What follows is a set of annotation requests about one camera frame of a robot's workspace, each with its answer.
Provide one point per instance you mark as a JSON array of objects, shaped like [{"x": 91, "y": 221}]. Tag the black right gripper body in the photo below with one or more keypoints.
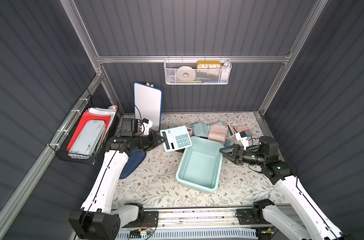
[{"x": 238, "y": 155}]

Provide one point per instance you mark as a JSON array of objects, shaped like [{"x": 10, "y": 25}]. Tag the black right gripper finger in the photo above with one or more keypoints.
[
  {"x": 235, "y": 159},
  {"x": 230, "y": 152}
]

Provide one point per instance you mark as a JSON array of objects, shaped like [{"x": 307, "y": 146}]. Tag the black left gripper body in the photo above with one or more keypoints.
[{"x": 151, "y": 139}]

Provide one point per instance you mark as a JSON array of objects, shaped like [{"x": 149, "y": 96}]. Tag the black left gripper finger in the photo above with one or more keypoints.
[
  {"x": 158, "y": 143},
  {"x": 157, "y": 137}
]

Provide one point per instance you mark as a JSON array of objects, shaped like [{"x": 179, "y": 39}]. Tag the teal calculator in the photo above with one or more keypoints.
[
  {"x": 175, "y": 139},
  {"x": 228, "y": 143}
]

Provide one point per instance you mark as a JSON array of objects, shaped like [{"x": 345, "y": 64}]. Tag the mint green storage box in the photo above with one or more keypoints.
[{"x": 200, "y": 166}]

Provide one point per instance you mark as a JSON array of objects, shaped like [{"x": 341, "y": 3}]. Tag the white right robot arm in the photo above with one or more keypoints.
[{"x": 315, "y": 224}]

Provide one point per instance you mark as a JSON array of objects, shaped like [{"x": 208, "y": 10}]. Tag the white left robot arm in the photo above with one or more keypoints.
[{"x": 107, "y": 186}]

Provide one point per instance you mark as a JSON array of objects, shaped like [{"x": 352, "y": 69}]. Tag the teal calculator by box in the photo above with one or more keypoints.
[{"x": 228, "y": 143}]

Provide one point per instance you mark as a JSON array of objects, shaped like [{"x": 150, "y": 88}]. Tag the black calculator at right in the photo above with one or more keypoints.
[{"x": 254, "y": 148}]

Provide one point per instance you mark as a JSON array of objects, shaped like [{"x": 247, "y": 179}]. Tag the pink calculator at back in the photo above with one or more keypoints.
[{"x": 241, "y": 128}]

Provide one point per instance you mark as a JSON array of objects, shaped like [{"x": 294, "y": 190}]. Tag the mint green calculator upside down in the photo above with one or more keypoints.
[{"x": 201, "y": 130}]

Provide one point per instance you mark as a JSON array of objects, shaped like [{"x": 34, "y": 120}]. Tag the navy blue glasses case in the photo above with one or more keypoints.
[{"x": 136, "y": 158}]

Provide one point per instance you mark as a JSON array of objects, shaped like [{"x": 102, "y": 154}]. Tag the blue framed whiteboard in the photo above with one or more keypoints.
[{"x": 148, "y": 102}]

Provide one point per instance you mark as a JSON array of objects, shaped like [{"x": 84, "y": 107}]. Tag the white papers in basket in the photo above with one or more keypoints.
[{"x": 110, "y": 111}]

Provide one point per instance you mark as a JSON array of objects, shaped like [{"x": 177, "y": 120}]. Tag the red folder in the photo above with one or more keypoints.
[{"x": 84, "y": 118}]

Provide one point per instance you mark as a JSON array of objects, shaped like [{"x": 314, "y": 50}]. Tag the light grey pencil case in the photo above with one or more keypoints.
[{"x": 87, "y": 140}]

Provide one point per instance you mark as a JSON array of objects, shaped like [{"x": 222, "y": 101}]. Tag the white tape roll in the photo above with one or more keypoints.
[{"x": 186, "y": 73}]

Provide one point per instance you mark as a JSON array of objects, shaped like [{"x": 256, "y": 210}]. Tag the yellow clock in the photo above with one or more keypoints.
[{"x": 209, "y": 64}]

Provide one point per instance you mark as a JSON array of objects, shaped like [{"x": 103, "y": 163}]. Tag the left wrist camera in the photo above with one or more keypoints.
[{"x": 135, "y": 127}]

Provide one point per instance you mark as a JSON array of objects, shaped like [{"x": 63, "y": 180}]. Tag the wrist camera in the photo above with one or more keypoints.
[
  {"x": 243, "y": 139},
  {"x": 135, "y": 127}
]

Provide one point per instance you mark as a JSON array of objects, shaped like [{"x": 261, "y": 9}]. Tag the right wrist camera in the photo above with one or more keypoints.
[{"x": 243, "y": 139}]

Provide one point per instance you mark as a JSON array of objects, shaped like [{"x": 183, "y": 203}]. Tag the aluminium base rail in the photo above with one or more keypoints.
[{"x": 197, "y": 217}]

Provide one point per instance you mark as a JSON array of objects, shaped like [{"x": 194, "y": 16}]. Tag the black wire side basket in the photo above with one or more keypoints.
[{"x": 63, "y": 136}]

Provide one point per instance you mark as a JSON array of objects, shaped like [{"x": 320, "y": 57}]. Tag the white wire wall basket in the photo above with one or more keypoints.
[{"x": 203, "y": 76}]

